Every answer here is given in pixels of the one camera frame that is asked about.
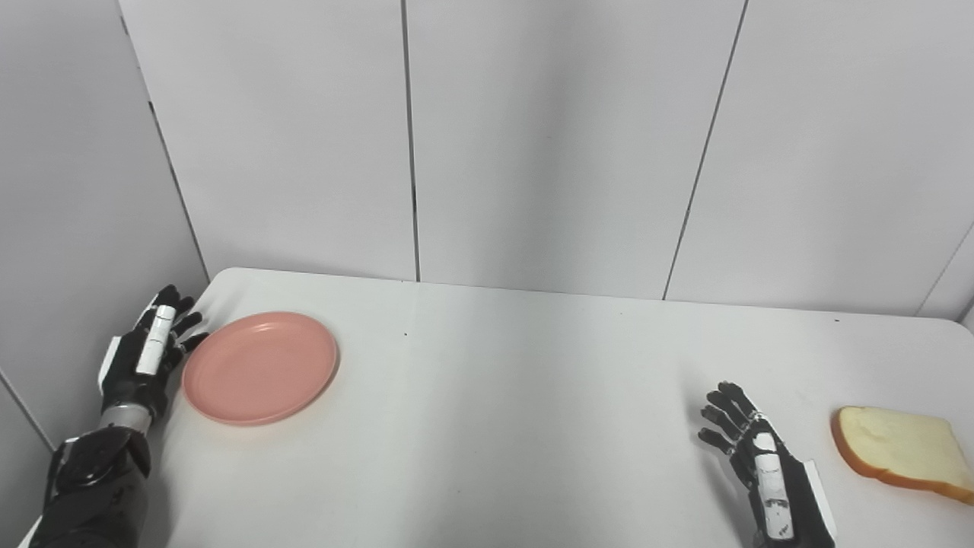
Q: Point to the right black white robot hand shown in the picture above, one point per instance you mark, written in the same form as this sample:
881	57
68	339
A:
791	495

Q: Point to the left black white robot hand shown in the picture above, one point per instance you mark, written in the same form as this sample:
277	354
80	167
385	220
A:
129	377

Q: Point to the slice of white bread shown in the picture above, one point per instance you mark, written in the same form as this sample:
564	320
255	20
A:
905	449

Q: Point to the pink round plate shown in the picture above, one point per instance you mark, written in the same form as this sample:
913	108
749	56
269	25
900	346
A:
259	367

